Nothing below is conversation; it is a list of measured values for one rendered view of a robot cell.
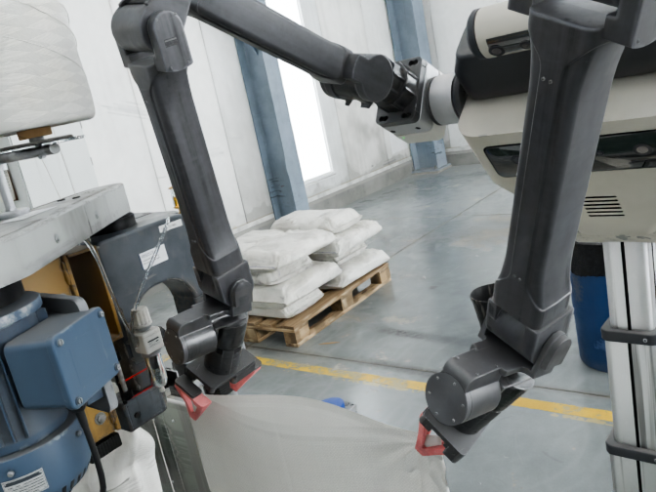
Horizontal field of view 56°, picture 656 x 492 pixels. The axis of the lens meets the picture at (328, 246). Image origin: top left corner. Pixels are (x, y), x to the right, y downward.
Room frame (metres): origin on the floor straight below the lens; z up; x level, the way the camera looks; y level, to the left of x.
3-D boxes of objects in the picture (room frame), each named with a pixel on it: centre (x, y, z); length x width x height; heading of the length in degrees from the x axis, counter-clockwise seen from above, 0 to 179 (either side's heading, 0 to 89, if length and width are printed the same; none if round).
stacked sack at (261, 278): (4.08, 0.47, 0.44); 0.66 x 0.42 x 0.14; 44
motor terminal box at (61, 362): (0.71, 0.34, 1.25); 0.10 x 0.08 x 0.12; 165
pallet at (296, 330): (4.35, 0.26, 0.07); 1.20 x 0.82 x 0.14; 142
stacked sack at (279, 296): (3.98, 0.29, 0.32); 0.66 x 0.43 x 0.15; 142
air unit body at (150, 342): (1.00, 0.33, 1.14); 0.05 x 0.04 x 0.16; 140
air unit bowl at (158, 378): (0.99, 0.33, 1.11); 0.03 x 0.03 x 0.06
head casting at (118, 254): (1.19, 0.41, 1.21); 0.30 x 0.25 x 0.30; 50
